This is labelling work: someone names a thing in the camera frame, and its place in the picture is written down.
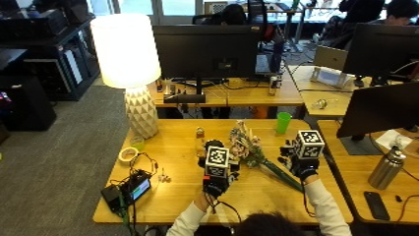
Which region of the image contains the black device with lit screen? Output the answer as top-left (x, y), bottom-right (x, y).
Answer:
top-left (121, 170), bottom-right (153, 203)

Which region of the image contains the steel water bottle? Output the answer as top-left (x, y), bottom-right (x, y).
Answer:
top-left (368, 145), bottom-right (409, 191)

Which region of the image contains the white paper sheet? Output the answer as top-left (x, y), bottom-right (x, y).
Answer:
top-left (376, 129), bottom-right (414, 151)

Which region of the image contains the silver laptop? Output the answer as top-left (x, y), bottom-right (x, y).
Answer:
top-left (313, 44), bottom-right (350, 71)

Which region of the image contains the white marker cube glove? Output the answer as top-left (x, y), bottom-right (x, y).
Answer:
top-left (293, 129), bottom-right (328, 160)
top-left (204, 146), bottom-right (232, 180)

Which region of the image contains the white box device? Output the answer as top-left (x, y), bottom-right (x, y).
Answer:
top-left (309, 66), bottom-right (354, 89)

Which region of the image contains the green plastic cup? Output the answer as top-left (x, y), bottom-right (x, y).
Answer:
top-left (276, 111), bottom-right (294, 136)

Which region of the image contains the black computer monitor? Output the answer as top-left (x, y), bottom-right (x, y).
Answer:
top-left (336, 81), bottom-right (419, 156)
top-left (342, 22), bottom-right (419, 89)
top-left (152, 24), bottom-right (262, 104)

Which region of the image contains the black left glove cable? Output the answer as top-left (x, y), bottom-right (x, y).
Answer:
top-left (204, 193), bottom-right (244, 227)

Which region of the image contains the black glove cable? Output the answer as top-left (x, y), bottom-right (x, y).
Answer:
top-left (300, 178), bottom-right (317, 218)
top-left (204, 193), bottom-right (244, 227)

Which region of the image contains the small drink can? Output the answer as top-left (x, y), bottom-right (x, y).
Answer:
top-left (268, 75), bottom-right (284, 97)

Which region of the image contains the white marker cube left glove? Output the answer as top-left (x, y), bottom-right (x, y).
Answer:
top-left (204, 146), bottom-right (232, 180)

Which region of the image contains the clear round object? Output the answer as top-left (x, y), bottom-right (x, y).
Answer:
top-left (310, 97), bottom-right (340, 111)

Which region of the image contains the person's right hand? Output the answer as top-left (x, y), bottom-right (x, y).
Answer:
top-left (278, 139), bottom-right (322, 181)

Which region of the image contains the white table lamp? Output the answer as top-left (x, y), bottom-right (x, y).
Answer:
top-left (90, 13), bottom-right (163, 140)

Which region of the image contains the black smartphone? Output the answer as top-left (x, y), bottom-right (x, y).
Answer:
top-left (364, 191), bottom-right (392, 221)

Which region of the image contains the black equipment case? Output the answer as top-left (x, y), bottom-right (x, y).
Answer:
top-left (0, 74), bottom-right (58, 132)

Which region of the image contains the black cable bundle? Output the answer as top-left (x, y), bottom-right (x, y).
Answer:
top-left (110, 151), bottom-right (160, 236)

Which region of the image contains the white marker cube right glove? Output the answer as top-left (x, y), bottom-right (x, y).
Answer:
top-left (293, 129), bottom-right (328, 160)

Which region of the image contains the black right glove cable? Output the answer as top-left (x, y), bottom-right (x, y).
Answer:
top-left (300, 178), bottom-right (317, 218)

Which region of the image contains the wooden desk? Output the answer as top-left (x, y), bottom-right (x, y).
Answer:
top-left (316, 119), bottom-right (419, 226)
top-left (288, 64), bottom-right (414, 120)
top-left (147, 70), bottom-right (305, 120)

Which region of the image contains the person's left hand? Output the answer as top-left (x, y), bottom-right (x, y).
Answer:
top-left (197, 139), bottom-right (243, 200)

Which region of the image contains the black shelf unit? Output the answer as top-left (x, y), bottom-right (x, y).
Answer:
top-left (0, 9), bottom-right (102, 102)

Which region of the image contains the black box with cables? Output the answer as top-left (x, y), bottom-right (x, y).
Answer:
top-left (100, 184), bottom-right (128, 214)

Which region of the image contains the small clear glass cup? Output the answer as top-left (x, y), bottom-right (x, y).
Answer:
top-left (129, 136), bottom-right (147, 151)

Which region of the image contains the flower bouquet with green stems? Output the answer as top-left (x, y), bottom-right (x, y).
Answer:
top-left (228, 119), bottom-right (305, 193)

